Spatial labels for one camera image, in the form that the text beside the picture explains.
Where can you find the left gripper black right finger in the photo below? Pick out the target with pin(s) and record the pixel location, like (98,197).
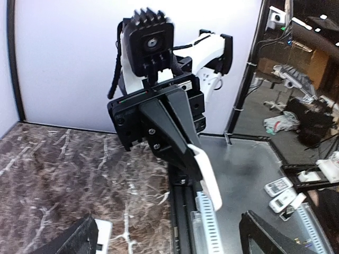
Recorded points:
(254,229)

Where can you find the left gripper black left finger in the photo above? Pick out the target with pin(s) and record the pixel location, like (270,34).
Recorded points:
(81,237)

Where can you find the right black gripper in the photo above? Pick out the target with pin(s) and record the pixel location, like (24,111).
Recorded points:
(169,116)

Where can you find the white battery cover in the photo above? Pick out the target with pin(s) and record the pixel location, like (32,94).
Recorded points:
(105,229)

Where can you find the white remote control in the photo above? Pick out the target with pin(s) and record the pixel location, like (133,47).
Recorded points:
(208,182)

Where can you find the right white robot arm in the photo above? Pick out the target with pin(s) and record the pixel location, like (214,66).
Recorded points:
(209,50)

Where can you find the spare white remote two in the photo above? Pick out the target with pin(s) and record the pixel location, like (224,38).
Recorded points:
(280,202)

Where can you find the spare white remote one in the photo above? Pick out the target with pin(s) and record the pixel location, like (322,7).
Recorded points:
(278,186)

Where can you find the right black frame post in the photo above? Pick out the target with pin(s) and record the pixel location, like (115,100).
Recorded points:
(251,65)

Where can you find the black frame post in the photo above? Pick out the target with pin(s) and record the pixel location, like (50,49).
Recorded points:
(251,65)
(12,60)

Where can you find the black front rail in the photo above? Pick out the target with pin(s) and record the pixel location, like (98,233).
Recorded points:
(182,204)

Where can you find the white slotted cable duct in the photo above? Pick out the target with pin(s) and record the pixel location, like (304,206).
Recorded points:
(209,235)

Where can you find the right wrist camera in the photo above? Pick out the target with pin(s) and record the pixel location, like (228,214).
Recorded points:
(148,37)

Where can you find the left black frame post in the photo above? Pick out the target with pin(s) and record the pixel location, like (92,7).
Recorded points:
(12,60)

